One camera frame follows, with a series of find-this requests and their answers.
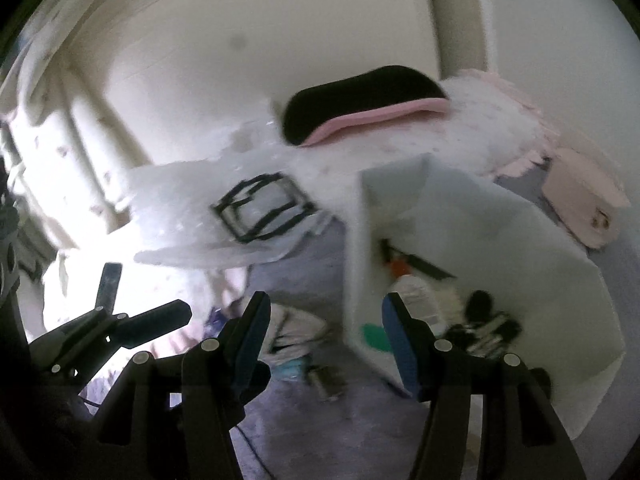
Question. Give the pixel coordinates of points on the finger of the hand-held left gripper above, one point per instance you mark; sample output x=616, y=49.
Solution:
x=111, y=285
x=160, y=317

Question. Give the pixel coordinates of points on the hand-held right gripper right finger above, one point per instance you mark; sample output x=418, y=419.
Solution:
x=400, y=345

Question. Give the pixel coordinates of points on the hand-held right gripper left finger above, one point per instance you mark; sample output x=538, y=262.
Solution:
x=250, y=340

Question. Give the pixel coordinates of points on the white lotion bottle orange cap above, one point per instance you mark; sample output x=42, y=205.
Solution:
x=415, y=300

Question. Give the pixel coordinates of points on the black fuzzy object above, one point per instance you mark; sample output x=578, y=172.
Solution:
x=480, y=305

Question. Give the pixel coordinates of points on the white storage box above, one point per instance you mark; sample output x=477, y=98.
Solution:
x=500, y=230

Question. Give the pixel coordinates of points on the pink ruffled blanket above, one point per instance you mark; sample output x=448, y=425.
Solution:
x=150, y=280

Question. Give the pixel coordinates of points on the light blue earbuds case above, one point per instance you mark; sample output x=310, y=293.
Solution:
x=291, y=371

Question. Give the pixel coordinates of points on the cream pouch with dark bow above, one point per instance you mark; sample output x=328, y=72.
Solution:
x=300, y=327

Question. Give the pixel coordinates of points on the olive metallic cylinder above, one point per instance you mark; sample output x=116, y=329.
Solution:
x=327, y=382

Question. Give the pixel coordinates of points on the clear bag with black print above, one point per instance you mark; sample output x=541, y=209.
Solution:
x=175, y=220

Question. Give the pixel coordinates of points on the purple fluffy blanket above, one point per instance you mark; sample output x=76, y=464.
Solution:
x=310, y=435

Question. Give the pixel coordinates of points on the cream embroidered quilt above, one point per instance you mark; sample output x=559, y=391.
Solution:
x=60, y=125

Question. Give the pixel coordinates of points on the pink pouch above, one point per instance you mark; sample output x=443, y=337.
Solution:
x=580, y=195

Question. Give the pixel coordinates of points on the black plastic frame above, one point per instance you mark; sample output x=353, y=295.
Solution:
x=277, y=221

